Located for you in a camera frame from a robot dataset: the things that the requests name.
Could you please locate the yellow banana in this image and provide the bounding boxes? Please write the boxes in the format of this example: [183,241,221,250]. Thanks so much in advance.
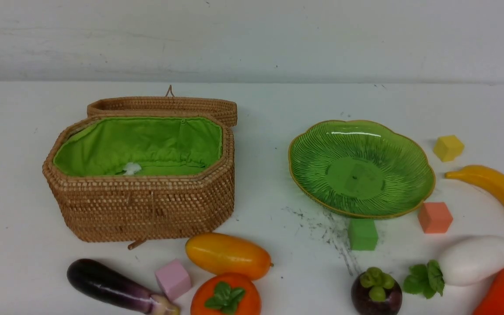
[444,164,504,244]

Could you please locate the green foam cube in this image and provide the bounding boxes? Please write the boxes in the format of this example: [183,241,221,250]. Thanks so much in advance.
[348,218,379,251]

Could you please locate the pink foam cube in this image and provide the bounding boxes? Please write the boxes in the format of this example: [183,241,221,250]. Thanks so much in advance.
[154,259,192,301]

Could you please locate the dark purple mangosteen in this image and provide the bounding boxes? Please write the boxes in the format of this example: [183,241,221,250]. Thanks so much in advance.
[350,267,403,315]

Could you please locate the woven wicker basket green lining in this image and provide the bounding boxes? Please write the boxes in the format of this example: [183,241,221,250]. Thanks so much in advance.
[43,90,238,249]

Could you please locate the yellow orange mango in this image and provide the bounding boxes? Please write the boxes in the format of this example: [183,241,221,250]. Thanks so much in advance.
[185,232,273,280]

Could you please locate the yellow foam cube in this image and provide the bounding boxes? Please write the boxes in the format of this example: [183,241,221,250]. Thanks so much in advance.
[433,134,465,163]

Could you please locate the orange persimmon green leaf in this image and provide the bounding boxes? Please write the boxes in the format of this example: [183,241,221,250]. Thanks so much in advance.
[190,273,262,315]

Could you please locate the orange foam cube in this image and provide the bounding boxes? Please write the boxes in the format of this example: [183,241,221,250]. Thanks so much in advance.
[418,202,453,235]

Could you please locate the green glass leaf plate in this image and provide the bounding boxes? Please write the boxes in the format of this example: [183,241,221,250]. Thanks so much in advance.
[288,120,436,219]

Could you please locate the purple eggplant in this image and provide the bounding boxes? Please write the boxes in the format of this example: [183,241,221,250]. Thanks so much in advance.
[66,259,180,315]

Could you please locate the white radish green leaves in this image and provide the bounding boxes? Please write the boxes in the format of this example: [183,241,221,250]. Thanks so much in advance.
[402,235,504,299]

